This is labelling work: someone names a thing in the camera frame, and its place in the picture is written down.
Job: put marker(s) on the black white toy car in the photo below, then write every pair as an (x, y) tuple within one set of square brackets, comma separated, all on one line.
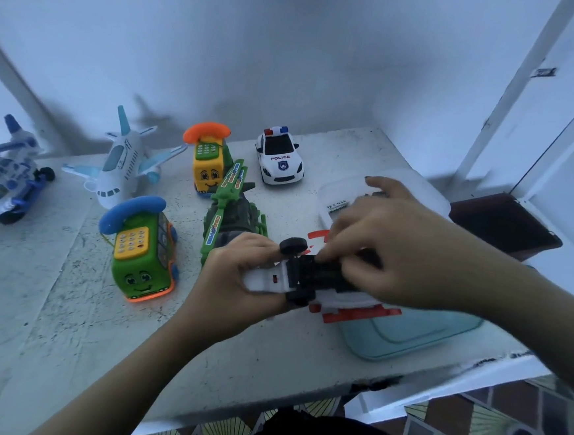
[(280, 160)]

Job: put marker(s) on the person's left forearm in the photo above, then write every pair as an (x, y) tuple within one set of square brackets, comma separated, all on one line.
[(105, 389)]

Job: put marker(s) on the white toy airplane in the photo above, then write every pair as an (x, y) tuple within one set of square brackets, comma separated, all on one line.
[(122, 167)]

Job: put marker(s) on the green orange toy car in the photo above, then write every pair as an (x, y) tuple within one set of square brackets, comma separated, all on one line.
[(137, 253)]

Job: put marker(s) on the dark brown storage box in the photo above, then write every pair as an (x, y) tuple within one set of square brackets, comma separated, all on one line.
[(510, 224)]

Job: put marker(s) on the teal container lid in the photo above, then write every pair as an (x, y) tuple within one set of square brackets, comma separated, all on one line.
[(407, 335)]

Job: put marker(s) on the dark green toy helicopter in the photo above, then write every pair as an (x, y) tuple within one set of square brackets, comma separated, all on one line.
[(230, 215)]

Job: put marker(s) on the yellow orange toy car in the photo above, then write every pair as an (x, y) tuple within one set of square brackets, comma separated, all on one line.
[(207, 161)]

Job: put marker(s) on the red white toy vehicle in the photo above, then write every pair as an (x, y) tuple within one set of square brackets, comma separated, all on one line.
[(312, 281)]

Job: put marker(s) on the person's right hand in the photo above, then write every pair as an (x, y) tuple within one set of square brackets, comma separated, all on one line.
[(418, 255)]

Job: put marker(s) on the clear plastic container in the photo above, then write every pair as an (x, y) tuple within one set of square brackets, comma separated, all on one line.
[(343, 195)]

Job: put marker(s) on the white blue toy vehicle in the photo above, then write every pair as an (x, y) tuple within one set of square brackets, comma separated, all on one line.
[(4, 178)]

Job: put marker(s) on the person's left hand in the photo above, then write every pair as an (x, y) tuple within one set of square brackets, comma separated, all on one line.
[(227, 289)]

